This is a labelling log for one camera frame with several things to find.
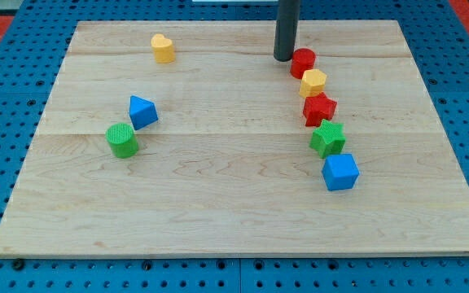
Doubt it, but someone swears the yellow heart block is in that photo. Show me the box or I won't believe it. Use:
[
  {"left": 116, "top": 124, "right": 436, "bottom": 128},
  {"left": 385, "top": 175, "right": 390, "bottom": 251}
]
[{"left": 151, "top": 33, "right": 176, "bottom": 63}]

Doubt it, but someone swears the light wooden board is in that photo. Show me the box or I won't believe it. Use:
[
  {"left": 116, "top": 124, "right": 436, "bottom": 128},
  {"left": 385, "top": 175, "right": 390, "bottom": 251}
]
[{"left": 0, "top": 20, "right": 469, "bottom": 259}]

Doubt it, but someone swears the red star block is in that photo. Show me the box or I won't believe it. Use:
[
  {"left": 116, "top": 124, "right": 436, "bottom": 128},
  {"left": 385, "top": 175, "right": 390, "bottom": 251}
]
[{"left": 303, "top": 92, "right": 337, "bottom": 127}]

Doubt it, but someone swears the green star block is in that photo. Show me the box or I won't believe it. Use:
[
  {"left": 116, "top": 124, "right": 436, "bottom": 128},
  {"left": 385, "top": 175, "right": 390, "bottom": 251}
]
[{"left": 309, "top": 119, "right": 346, "bottom": 159}]

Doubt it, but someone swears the blue triangle block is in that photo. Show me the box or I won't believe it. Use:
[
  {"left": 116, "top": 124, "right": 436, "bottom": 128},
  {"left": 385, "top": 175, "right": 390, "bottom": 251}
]
[{"left": 129, "top": 95, "right": 158, "bottom": 130}]

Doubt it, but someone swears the yellow hexagon block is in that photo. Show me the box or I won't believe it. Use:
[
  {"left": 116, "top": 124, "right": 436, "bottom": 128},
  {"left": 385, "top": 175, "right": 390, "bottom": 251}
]
[{"left": 299, "top": 69, "right": 327, "bottom": 98}]

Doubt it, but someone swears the blue cube block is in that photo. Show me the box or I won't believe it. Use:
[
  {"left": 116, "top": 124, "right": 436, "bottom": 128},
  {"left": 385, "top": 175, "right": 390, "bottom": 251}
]
[{"left": 322, "top": 153, "right": 360, "bottom": 191}]

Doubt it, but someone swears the red cylinder block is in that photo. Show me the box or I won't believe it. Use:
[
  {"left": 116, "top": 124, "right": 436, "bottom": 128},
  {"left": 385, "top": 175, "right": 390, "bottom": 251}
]
[{"left": 290, "top": 48, "right": 316, "bottom": 79}]

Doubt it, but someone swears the green cylinder block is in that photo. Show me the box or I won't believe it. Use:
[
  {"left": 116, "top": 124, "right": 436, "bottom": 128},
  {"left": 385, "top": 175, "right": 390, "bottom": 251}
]
[{"left": 105, "top": 123, "right": 138, "bottom": 159}]

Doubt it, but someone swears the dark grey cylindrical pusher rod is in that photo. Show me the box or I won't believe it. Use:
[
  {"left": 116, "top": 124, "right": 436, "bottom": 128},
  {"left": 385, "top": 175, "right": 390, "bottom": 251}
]
[{"left": 274, "top": 0, "right": 301, "bottom": 62}]

